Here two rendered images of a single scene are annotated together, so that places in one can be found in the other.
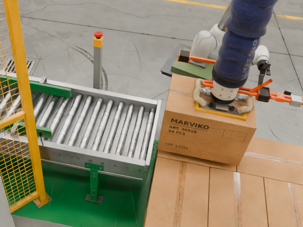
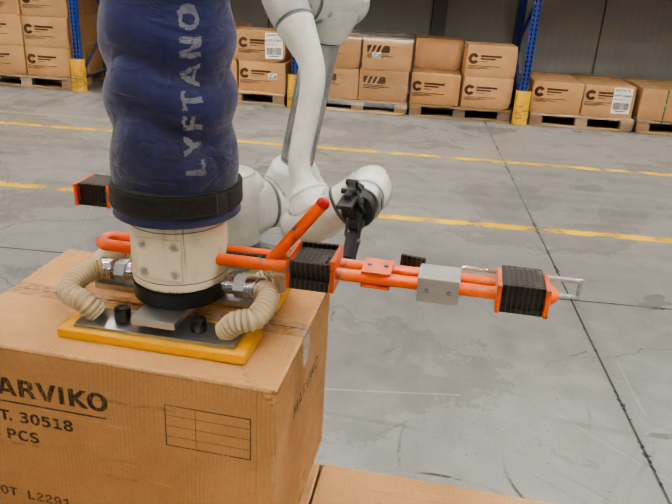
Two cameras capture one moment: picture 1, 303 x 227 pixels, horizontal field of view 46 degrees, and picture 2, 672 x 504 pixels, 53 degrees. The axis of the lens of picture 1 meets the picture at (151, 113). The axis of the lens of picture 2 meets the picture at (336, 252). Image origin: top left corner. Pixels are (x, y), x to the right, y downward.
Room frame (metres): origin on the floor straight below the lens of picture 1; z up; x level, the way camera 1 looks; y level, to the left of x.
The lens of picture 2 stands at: (0.82, -0.88, 1.63)
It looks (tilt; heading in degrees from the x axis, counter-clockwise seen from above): 23 degrees down; 8
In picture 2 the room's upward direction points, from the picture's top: 3 degrees clockwise
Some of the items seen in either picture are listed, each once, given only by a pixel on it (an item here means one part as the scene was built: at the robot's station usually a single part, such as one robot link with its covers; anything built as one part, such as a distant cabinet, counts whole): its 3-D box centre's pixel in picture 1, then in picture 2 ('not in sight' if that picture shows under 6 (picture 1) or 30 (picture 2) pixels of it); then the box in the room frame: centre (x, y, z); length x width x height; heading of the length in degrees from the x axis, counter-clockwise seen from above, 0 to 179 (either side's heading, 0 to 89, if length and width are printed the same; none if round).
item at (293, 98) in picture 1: (295, 101); (438, 284); (1.86, -0.91, 1.15); 0.07 x 0.07 x 0.04; 88
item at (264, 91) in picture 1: (263, 93); (315, 265); (1.87, -0.70, 1.15); 0.10 x 0.08 x 0.06; 178
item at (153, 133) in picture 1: (153, 132); not in sight; (1.90, -0.04, 0.58); 0.70 x 0.03 x 0.06; 178
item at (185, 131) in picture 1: (205, 119); (159, 395); (1.89, -0.39, 0.82); 0.60 x 0.40 x 0.40; 88
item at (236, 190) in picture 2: (230, 72); (177, 187); (1.88, -0.45, 1.26); 0.23 x 0.23 x 0.04
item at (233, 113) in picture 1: (221, 107); (160, 325); (1.79, -0.45, 1.04); 0.34 x 0.10 x 0.05; 88
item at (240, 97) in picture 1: (222, 94); (181, 282); (1.88, -0.45, 1.08); 0.34 x 0.25 x 0.06; 88
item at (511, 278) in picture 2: not in sight; (521, 292); (1.85, -1.05, 1.15); 0.08 x 0.07 x 0.05; 88
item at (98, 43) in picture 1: (97, 85); not in sight; (2.41, 0.52, 0.50); 0.07 x 0.07 x 1.00; 88
